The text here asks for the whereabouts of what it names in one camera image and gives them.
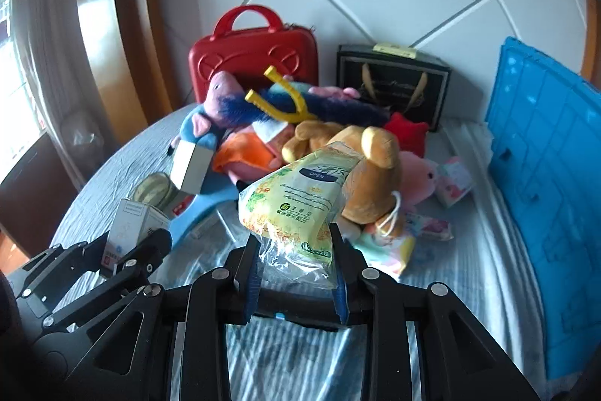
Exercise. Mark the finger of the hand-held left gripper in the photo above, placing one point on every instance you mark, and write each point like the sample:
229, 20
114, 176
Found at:
141, 253
70, 260

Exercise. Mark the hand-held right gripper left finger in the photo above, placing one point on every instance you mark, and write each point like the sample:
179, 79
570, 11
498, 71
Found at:
253, 288

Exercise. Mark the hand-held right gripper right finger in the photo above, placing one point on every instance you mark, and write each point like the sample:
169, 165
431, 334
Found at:
340, 302

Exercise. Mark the white medicine box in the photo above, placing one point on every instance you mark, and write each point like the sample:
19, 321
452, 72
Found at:
134, 222

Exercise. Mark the pastel tissue pack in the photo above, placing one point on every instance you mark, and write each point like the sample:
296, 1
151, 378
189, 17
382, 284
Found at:
399, 241

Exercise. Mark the yellow-green wet wipes pack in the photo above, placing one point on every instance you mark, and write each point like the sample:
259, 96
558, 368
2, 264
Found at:
291, 194

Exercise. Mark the brown bear plush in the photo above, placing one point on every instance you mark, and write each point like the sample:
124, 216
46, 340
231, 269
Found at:
371, 175

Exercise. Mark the blue plastic crate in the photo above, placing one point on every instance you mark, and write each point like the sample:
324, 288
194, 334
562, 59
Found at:
544, 175

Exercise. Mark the round tin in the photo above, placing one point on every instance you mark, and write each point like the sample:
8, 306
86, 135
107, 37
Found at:
152, 189

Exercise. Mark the light blue plastic hanger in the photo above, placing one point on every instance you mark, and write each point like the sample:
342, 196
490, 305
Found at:
202, 208

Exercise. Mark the plain white carton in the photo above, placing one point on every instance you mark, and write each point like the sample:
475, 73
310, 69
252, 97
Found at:
190, 168

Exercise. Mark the orange plush toy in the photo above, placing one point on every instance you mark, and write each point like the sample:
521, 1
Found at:
239, 154

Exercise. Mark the light pink pig plush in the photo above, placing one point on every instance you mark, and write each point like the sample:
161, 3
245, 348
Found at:
420, 178

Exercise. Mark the pink pig plush blue outfit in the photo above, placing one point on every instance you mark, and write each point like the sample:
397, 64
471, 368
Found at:
211, 109

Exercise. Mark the pink floral tissue pack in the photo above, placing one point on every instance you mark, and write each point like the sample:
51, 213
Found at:
454, 182

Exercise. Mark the red plush toy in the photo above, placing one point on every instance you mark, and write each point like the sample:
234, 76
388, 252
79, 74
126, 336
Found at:
408, 131

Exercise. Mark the yellow slingshot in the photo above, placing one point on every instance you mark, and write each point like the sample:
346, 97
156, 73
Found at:
293, 105

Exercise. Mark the white curtain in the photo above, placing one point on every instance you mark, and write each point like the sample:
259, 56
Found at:
42, 67

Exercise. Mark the black gift box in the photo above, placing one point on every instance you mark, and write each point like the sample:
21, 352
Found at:
399, 86

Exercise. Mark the red hard-shell handbag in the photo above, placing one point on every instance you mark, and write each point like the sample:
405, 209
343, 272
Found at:
244, 53

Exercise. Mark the pale yellow card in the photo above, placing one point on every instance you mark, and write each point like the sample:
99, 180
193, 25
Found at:
396, 49

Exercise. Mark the wooden door frame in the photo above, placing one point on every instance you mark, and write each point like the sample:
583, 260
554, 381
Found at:
141, 6

